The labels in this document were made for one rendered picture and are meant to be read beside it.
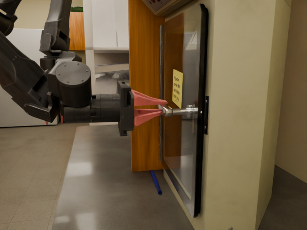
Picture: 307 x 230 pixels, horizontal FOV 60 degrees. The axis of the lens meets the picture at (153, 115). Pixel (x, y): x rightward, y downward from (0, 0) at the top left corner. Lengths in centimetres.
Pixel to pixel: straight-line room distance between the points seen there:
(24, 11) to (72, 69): 572
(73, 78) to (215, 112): 25
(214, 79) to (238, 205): 25
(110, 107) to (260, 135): 29
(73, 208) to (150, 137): 31
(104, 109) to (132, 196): 31
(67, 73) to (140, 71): 37
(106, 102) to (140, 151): 37
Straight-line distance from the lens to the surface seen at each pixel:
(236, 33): 48
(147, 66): 81
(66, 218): 68
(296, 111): 96
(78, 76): 46
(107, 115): 52
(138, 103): 51
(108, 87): 183
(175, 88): 61
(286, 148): 102
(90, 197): 75
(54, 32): 89
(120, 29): 175
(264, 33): 51
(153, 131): 84
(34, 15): 614
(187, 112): 51
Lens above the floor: 130
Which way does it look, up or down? 12 degrees down
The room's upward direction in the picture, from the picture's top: straight up
